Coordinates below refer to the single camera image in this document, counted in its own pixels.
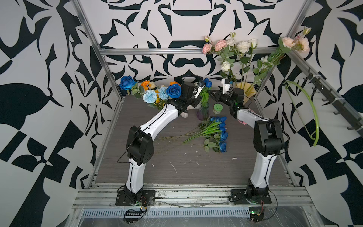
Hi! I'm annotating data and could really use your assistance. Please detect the picked blue tulip bunch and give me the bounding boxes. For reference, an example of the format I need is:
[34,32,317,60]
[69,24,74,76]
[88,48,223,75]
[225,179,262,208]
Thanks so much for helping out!
[183,116,227,143]

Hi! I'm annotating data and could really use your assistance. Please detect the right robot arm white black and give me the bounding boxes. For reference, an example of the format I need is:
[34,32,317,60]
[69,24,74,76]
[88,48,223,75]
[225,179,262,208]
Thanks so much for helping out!
[209,88,285,204]

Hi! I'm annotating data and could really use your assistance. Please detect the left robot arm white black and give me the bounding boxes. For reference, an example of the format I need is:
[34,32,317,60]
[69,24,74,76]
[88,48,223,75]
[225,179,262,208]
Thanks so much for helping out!
[122,80,206,204]

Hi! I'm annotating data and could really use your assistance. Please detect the dark purple glass vase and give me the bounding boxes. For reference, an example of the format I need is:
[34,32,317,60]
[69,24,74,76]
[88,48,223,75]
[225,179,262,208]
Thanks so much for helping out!
[197,103,210,121]

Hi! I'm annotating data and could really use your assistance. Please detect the blue white tulip bunch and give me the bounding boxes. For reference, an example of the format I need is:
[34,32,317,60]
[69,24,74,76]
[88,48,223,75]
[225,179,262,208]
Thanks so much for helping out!
[200,78,212,108]

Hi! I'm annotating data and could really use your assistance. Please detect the small green cup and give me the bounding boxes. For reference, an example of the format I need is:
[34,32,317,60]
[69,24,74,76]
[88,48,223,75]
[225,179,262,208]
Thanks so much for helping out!
[213,103,223,114]

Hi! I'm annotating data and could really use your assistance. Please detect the white plush toy pink shirt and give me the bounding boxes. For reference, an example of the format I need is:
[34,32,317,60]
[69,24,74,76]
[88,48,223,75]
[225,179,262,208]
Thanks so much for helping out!
[181,105,195,118]

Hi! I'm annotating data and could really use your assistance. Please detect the blue orange mixed bouquet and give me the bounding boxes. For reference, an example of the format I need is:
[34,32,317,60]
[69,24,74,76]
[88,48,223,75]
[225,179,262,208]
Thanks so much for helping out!
[118,76,182,110]

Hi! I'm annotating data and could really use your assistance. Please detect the pink rose stem left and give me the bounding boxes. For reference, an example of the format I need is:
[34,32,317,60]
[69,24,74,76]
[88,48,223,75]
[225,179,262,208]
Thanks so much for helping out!
[202,32,240,82]

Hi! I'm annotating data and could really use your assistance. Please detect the pink rose stem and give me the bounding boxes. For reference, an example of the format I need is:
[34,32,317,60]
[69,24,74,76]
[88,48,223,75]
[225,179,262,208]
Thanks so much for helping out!
[202,32,240,82]
[252,27,312,86]

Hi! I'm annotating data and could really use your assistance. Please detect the white rose stems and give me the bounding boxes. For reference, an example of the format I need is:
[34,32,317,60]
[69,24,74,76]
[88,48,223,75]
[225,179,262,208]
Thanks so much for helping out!
[233,33,259,82]

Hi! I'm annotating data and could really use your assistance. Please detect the pink rose stem right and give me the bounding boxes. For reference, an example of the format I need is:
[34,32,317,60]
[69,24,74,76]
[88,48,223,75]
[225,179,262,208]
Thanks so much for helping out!
[252,27,312,86]

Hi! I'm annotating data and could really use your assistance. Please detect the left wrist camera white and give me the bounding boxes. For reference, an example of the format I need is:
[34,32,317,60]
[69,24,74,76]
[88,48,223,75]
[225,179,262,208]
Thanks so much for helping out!
[193,80,206,98]

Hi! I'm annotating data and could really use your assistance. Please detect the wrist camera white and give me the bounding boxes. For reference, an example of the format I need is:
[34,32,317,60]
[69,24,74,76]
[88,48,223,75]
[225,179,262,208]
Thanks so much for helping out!
[193,80,206,98]
[221,79,233,94]

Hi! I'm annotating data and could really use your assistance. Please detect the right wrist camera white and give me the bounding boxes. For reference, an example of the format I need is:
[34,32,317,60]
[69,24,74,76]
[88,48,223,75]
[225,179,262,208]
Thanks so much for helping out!
[221,79,233,94]

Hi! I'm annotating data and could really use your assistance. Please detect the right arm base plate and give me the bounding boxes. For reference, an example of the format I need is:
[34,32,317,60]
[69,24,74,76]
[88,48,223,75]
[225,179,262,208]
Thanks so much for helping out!
[229,187,272,205]

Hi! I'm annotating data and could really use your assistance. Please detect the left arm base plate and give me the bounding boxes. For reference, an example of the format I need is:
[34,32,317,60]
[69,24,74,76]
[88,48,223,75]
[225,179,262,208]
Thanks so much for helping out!
[115,189,156,206]

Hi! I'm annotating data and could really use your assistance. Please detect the right controller board with wires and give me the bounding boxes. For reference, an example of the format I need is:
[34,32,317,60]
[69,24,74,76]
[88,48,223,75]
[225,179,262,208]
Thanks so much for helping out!
[250,201,278,223]

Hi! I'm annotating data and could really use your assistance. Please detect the controller board with wires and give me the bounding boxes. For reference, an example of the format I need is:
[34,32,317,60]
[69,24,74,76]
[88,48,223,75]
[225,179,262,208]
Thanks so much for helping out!
[250,201,278,223]
[123,206,147,224]

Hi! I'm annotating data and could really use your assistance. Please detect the black hook rail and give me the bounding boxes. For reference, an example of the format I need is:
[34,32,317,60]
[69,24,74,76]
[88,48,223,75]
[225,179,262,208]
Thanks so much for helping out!
[304,68,363,137]

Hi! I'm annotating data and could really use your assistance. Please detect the left controller board with wires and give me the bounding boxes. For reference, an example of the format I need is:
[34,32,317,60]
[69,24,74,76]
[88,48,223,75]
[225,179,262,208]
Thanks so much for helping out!
[123,206,147,224]

